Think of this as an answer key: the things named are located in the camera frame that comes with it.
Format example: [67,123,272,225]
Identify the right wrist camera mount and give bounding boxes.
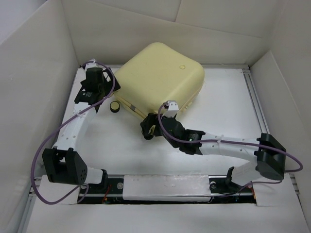
[163,100,179,118]

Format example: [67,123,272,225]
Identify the purple cable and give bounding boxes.
[31,62,117,205]
[157,101,304,199]

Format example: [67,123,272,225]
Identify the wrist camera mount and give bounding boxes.
[81,59,103,71]
[163,100,179,118]

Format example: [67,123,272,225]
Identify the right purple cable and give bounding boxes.
[157,101,304,199]

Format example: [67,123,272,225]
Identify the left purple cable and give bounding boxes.
[31,62,117,205]

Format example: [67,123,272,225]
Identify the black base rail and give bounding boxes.
[78,175,256,205]

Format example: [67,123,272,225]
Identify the yellow hard-shell suitcase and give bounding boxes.
[114,42,205,119]

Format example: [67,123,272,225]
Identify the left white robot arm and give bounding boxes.
[42,67,120,193]

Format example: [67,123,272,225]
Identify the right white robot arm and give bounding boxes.
[140,113,286,192]

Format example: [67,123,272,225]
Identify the white foam block on rail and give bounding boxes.
[122,174,211,202]

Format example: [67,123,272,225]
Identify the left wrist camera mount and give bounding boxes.
[81,59,103,71]

